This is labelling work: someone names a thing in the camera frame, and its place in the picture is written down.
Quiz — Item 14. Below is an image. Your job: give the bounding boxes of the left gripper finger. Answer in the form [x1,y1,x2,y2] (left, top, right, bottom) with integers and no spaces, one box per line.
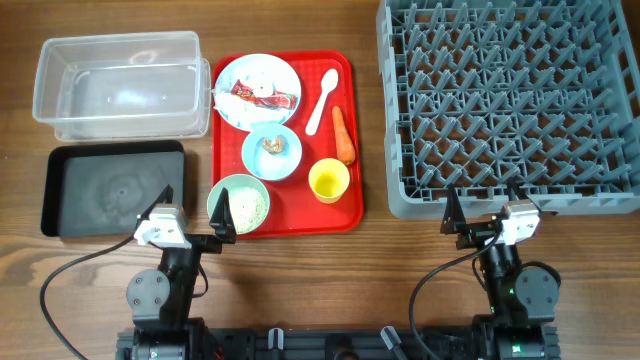
[209,188,236,238]
[137,185,173,221]

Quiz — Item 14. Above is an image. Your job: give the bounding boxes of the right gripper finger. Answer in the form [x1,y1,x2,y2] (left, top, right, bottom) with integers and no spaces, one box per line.
[440,184,466,234]
[505,179,541,213]

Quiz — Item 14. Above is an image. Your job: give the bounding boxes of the white rice grains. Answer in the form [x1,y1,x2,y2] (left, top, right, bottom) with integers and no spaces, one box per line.
[228,187,268,234]

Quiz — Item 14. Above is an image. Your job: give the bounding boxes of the green bowl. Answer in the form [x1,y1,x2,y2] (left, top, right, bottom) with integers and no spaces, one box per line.
[207,174,270,233]

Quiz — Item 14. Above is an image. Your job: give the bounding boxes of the small light blue bowl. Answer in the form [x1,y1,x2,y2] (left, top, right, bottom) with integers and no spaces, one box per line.
[241,124,302,181]

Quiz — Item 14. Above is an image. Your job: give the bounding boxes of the brown walnut food scrap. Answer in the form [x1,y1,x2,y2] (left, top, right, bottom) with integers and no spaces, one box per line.
[261,135,286,155]

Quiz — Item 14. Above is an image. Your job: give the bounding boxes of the yellow plastic cup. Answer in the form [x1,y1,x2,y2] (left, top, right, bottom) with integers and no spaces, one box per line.
[308,158,350,204]

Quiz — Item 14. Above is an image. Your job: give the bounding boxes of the orange carrot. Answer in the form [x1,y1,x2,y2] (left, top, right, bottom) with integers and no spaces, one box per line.
[332,106,356,165]

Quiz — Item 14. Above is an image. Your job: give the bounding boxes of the red snack wrapper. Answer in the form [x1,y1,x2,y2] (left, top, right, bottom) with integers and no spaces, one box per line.
[231,80,298,110]

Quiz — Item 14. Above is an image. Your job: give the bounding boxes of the white tissue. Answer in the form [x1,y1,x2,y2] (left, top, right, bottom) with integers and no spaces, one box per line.
[214,74,287,128]

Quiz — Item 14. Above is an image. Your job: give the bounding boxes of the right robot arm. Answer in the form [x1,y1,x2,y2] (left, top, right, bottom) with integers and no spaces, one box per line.
[441,180,561,360]

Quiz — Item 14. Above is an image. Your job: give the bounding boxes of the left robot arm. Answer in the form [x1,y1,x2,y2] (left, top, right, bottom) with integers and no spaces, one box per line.
[115,186,236,360]

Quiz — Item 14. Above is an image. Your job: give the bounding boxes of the black food waste tray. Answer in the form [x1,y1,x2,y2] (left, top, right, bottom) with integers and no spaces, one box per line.
[40,140,186,238]

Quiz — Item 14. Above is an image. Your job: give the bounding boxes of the grey dishwasher rack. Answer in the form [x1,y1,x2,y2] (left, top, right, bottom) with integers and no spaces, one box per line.
[376,1,639,219]

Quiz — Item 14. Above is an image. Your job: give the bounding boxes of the clear plastic waste bin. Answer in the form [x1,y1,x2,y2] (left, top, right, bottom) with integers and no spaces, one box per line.
[32,31,212,142]

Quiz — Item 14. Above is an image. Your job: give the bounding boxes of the red serving tray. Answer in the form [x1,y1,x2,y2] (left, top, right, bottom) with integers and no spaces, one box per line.
[244,50,364,239]

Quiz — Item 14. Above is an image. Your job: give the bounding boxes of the large light blue plate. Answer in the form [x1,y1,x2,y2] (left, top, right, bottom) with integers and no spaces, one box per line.
[213,54,302,132]

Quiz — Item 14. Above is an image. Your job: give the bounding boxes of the white plastic spoon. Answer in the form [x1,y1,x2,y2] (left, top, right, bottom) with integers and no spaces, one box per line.
[305,68,339,136]

